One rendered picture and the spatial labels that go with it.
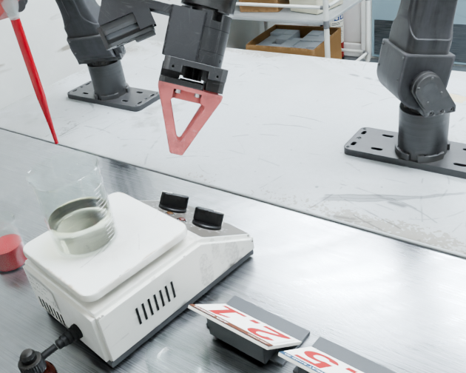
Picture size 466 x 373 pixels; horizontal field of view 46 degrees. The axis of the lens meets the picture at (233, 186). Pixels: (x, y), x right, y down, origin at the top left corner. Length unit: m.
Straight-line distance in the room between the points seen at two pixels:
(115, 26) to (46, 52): 1.65
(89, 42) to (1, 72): 1.15
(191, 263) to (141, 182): 0.27
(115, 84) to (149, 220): 0.55
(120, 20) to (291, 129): 0.37
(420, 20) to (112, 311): 0.45
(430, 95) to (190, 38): 0.29
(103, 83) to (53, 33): 1.21
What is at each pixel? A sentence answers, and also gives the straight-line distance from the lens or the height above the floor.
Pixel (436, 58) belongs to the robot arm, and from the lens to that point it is 0.68.
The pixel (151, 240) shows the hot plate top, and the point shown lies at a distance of 0.51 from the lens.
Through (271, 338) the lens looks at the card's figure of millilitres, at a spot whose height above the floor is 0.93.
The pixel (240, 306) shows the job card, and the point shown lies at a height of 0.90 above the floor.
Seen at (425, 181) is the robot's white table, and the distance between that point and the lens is 0.72.
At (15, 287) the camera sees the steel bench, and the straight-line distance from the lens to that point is 0.67.
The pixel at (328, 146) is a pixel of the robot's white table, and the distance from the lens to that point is 0.80.
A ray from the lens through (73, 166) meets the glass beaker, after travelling 0.53.
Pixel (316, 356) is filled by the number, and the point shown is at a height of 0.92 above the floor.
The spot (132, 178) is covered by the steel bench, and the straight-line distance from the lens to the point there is 0.80.
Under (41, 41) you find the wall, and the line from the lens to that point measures 2.22.
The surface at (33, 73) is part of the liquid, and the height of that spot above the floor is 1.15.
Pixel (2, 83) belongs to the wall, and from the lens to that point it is 2.14.
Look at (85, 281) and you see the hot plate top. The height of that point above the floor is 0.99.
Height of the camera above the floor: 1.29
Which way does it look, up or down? 32 degrees down
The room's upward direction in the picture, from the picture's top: 9 degrees counter-clockwise
